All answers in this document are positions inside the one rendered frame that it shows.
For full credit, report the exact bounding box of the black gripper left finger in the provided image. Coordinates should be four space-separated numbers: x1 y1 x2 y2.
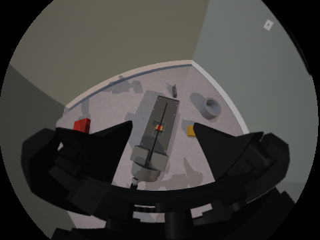
56 120 133 185

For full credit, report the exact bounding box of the red block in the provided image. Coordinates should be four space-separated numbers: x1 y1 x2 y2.
73 117 91 133

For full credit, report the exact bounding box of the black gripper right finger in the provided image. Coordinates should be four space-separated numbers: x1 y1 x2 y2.
193 122 263 181

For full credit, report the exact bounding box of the dark grey ring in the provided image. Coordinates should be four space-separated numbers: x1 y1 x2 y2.
199 97 221 120

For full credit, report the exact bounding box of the orange-yellow block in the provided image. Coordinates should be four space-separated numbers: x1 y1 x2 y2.
187 125 195 137

